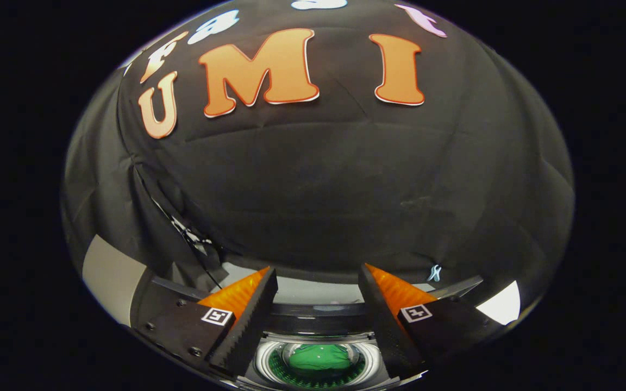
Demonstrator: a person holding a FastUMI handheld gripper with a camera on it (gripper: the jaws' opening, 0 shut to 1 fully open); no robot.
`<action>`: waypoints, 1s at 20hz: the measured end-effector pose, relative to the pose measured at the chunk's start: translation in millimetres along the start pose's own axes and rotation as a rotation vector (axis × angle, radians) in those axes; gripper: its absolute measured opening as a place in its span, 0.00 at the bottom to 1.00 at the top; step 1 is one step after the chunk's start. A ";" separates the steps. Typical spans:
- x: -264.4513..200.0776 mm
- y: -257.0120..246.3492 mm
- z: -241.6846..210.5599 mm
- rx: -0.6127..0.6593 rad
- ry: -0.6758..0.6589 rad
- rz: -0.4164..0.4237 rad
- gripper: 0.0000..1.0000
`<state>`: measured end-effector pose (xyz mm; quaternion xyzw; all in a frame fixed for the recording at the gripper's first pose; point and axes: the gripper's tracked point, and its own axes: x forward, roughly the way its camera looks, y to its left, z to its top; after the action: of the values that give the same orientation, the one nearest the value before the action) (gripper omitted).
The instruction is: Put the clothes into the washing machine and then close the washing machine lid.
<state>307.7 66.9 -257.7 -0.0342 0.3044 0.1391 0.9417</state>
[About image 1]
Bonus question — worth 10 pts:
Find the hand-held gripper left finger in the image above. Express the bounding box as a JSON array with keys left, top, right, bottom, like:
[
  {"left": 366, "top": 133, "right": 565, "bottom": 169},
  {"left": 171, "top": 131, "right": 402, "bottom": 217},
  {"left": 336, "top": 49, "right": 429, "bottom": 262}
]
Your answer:
[{"left": 145, "top": 266, "right": 280, "bottom": 380}]

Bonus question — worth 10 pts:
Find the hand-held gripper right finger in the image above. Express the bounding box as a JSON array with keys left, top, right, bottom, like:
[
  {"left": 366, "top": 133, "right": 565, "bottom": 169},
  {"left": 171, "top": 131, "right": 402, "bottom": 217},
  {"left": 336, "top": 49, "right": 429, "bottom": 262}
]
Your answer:
[{"left": 358, "top": 263, "right": 508, "bottom": 381}]

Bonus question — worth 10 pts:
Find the green polo shirt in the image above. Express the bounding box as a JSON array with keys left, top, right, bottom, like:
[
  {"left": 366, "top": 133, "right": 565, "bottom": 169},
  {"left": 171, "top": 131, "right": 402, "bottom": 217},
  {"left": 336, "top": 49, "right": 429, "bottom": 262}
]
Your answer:
[{"left": 289, "top": 343, "right": 353, "bottom": 373}]

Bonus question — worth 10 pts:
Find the grey washing machine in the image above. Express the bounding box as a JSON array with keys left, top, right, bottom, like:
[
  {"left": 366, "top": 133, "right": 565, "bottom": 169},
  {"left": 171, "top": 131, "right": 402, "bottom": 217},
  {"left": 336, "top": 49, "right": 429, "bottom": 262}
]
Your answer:
[{"left": 128, "top": 265, "right": 486, "bottom": 391}]

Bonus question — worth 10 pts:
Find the black backdrop cloth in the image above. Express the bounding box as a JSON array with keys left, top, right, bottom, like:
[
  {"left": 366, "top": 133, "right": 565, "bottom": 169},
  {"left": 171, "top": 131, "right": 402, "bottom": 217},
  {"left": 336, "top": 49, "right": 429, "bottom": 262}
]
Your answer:
[{"left": 62, "top": 0, "right": 575, "bottom": 305}]

